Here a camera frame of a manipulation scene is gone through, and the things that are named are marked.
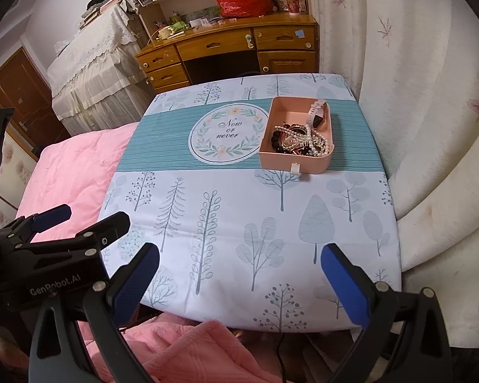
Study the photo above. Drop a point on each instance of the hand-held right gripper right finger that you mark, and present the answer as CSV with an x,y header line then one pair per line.
x,y
343,287

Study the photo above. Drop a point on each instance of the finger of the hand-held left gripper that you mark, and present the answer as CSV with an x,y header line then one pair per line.
x,y
52,215
109,223

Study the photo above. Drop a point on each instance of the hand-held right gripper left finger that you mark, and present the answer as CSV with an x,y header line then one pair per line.
x,y
133,283

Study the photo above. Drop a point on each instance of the pink tray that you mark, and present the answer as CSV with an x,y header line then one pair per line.
x,y
291,163

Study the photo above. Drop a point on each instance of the pink blanket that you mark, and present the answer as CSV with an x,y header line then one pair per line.
x,y
72,167

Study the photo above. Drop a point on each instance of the pink fleece towel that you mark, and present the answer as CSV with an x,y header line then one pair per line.
x,y
207,351

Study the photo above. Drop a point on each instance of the tree print tablecloth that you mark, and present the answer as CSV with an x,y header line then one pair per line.
x,y
231,207

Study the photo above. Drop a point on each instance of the brown wooden door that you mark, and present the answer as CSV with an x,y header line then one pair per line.
x,y
20,95

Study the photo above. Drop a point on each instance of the white lace-covered cabinet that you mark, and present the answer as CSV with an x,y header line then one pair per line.
x,y
91,64

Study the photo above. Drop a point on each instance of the white wrist watch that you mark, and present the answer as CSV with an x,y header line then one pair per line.
x,y
317,115

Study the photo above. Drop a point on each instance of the cream flower print curtain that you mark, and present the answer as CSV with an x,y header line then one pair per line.
x,y
431,127

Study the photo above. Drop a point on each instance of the stack of books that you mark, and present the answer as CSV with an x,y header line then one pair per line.
x,y
99,10

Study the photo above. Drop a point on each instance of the wooden desk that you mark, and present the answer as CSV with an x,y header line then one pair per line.
x,y
223,44

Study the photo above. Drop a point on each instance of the red patterned cup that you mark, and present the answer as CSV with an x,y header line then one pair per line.
x,y
294,3

